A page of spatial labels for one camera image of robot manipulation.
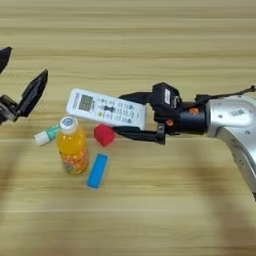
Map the orange juice bottle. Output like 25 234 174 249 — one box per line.
55 115 90 176

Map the red cube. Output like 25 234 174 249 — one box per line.
93 123 117 148

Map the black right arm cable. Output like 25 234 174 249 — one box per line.
194 85 256 103

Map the white remote control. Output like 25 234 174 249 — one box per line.
65 87 148 131

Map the green white glue stick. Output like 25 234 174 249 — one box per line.
33 123 61 147

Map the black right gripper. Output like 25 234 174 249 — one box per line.
111 91 208 146

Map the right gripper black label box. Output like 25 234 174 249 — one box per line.
151 82 183 116

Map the blue rectangular block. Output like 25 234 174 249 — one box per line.
86 152 110 190

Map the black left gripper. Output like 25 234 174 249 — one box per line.
0 46 50 126

